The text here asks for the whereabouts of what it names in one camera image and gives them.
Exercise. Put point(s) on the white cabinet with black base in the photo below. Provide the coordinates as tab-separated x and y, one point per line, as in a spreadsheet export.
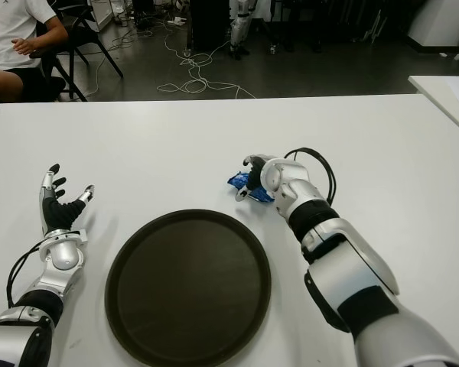
443	23

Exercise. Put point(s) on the folded metal stand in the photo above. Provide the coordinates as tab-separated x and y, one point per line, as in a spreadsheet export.
375	26

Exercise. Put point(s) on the seated person in white shirt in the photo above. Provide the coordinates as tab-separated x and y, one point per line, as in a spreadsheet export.
7	30

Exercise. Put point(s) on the silver humanoid robot legs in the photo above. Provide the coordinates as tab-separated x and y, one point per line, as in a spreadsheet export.
239	30

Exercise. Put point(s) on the blue Oreo packet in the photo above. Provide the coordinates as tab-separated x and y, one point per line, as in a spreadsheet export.
237	179

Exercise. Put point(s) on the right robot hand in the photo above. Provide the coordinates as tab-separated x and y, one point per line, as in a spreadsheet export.
256	176

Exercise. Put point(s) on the white side table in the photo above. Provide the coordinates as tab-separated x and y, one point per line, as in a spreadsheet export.
440	95

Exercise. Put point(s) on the white power strip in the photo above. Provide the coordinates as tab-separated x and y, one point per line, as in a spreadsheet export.
176	21

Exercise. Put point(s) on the black folding chair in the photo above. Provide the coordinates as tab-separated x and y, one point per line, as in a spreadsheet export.
78	34

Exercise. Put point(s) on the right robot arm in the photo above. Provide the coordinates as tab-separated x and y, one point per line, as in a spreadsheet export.
310	199

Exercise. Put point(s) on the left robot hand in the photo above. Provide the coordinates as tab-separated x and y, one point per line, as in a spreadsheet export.
57	216

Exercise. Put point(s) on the white low shelf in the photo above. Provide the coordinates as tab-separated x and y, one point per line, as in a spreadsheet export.
101	13

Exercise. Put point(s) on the round dark brown tray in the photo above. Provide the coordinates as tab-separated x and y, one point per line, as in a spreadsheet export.
187	290

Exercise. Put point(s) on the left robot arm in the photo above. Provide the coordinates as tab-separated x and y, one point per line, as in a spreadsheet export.
63	254

